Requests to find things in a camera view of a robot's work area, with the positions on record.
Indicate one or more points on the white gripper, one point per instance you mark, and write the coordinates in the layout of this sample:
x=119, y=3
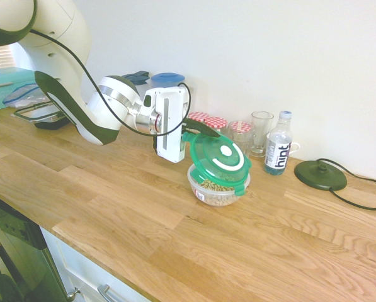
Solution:
x=172, y=122

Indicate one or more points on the green round container lid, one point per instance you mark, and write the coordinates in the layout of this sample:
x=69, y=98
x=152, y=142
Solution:
x=219, y=157

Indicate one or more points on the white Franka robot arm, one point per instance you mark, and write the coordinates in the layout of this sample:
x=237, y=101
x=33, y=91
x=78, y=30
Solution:
x=68, y=78

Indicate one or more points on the jar with red checkered lid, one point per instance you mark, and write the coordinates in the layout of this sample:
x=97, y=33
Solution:
x=197, y=116
x=241, y=132
x=216, y=123

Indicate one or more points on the clear pitcher with blue lid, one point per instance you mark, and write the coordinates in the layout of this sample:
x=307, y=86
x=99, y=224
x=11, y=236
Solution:
x=165, y=80

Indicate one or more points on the clear food container with cereal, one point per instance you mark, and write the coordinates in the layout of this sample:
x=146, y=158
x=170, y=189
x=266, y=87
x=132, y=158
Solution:
x=216, y=195

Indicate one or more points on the clear pitcher with dark lid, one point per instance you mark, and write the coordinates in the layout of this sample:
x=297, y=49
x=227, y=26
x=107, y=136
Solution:
x=137, y=78

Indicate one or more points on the clear drinking glass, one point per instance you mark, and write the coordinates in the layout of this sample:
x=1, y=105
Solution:
x=261, y=132

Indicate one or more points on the hint water bottle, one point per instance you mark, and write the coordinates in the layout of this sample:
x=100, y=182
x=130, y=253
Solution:
x=277, y=148

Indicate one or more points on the white mug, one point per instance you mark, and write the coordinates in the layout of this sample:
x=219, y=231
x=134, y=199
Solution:
x=295, y=147

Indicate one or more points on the black kettle base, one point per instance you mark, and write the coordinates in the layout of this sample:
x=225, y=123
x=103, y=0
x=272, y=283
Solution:
x=320, y=174

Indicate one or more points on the clear zip bag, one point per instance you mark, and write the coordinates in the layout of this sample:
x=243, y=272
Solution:
x=24, y=96

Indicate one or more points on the white cabinet with drawers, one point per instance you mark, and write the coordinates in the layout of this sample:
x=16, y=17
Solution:
x=80, y=267

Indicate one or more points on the teal bread box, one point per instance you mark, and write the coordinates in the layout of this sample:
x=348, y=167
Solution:
x=2, y=88

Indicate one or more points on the silver cabinet knob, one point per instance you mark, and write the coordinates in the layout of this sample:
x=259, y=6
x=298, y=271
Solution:
x=72, y=293

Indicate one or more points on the stainless steel dishwasher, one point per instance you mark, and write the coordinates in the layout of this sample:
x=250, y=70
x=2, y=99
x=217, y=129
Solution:
x=14, y=245

